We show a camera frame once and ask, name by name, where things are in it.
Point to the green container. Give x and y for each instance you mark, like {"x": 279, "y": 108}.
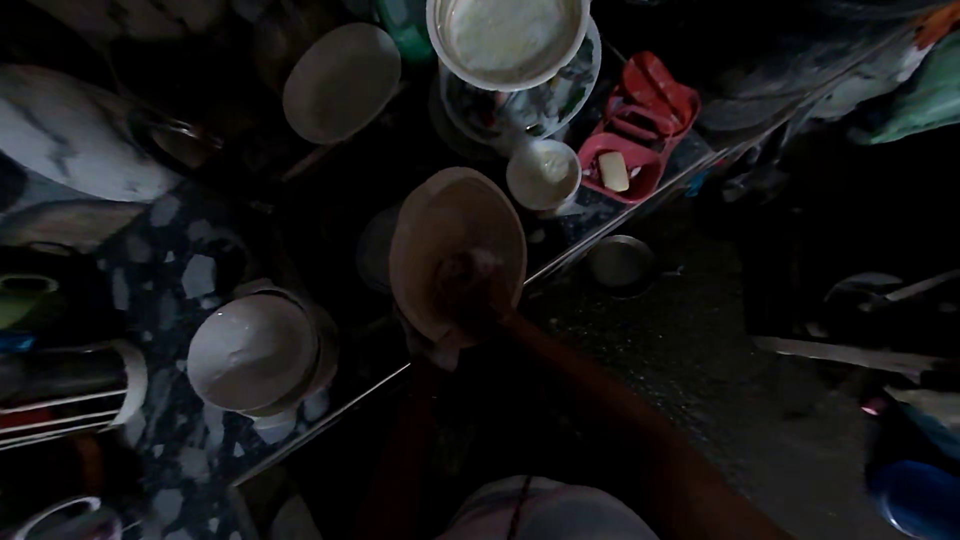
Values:
{"x": 26, "y": 304}

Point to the pale yellow soap bar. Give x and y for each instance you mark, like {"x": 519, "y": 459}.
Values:
{"x": 613, "y": 172}

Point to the green plastic bag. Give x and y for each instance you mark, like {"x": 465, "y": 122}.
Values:
{"x": 926, "y": 101}

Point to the person's left fingers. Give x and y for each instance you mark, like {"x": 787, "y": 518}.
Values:
{"x": 448, "y": 350}

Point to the person's right hand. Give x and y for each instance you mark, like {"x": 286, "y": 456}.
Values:
{"x": 471, "y": 291}

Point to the pale bowl with rim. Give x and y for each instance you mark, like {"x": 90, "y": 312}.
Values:
{"x": 325, "y": 356}

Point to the orange object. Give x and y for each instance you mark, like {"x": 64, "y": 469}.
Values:
{"x": 937, "y": 26}

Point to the red plastic soap dish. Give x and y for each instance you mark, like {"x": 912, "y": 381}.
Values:
{"x": 645, "y": 161}

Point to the round metal pan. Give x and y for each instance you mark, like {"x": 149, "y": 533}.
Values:
{"x": 619, "y": 261}

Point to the white oval bowl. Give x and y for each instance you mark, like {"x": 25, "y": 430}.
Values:
{"x": 341, "y": 82}

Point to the blue plastic bucket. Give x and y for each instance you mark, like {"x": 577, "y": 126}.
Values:
{"x": 919, "y": 499}

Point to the round plate with patterned rim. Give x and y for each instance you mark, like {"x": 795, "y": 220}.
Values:
{"x": 555, "y": 101}

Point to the person's left forearm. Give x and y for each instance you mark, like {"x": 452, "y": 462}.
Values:
{"x": 405, "y": 450}

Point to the small white bowl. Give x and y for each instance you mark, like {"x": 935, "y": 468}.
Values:
{"x": 536, "y": 180}

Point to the white round deep basin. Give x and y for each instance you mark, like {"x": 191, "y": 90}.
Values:
{"x": 510, "y": 37}

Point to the person's left hand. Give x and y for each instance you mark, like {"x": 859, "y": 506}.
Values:
{"x": 439, "y": 351}

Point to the large beige bowl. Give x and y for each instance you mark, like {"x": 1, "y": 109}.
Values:
{"x": 420, "y": 232}

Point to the person's right fingers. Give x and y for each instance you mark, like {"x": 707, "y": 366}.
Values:
{"x": 459, "y": 271}

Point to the white bowl with water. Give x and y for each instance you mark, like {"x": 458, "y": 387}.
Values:
{"x": 251, "y": 352}

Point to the green plastic bottle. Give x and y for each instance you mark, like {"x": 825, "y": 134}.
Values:
{"x": 407, "y": 30}

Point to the white marbled oval object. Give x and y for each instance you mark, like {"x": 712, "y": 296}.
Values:
{"x": 67, "y": 142}

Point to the person's right forearm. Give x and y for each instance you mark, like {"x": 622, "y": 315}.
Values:
{"x": 615, "y": 390}

